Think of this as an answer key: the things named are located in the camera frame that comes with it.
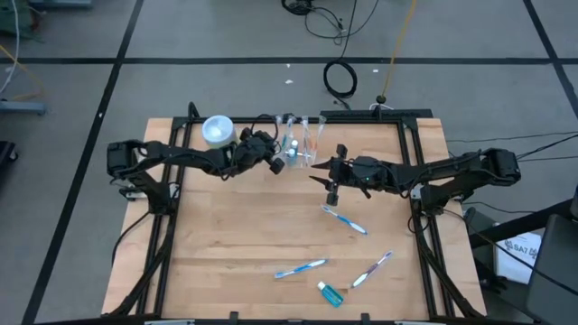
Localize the blue white toothbrush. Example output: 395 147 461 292
274 257 330 280
319 204 369 237
280 115 294 157

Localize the teal mouthwash bottle white cap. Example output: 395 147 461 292
287 139 301 167
315 280 346 310

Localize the grey blue floor bar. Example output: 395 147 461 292
0 99 47 116

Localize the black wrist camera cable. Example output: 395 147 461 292
249 112 280 137

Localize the black cable bundle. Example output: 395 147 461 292
279 0 381 46

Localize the yellow hanging cable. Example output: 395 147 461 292
381 0 419 98

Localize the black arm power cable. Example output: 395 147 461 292
110 209 153 267

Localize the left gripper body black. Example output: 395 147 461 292
225 127 286 178

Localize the white floor cable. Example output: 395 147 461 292
0 0 22 96

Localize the black equipment case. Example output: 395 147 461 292
523 211 578 325

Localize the white round cup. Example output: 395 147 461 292
200 115 239 150

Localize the white printed box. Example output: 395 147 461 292
494 231 543 286

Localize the clear acrylic organizer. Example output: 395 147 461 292
274 113 330 169

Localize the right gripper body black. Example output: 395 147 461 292
324 143 376 208

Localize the green machine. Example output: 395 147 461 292
0 0 44 40

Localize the coiled black floor cable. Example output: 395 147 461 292
322 0 360 111

